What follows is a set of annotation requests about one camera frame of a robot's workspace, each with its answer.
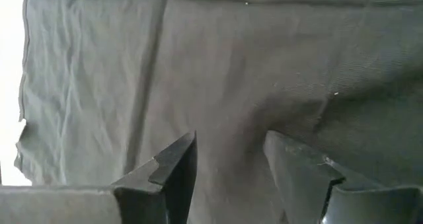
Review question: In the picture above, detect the black towel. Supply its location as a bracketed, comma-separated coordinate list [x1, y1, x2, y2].
[0, 0, 423, 224]

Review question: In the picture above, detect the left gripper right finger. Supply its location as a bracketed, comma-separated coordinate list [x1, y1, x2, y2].
[263, 130, 423, 224]

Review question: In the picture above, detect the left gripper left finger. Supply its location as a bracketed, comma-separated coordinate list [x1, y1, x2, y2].
[111, 130, 198, 224]

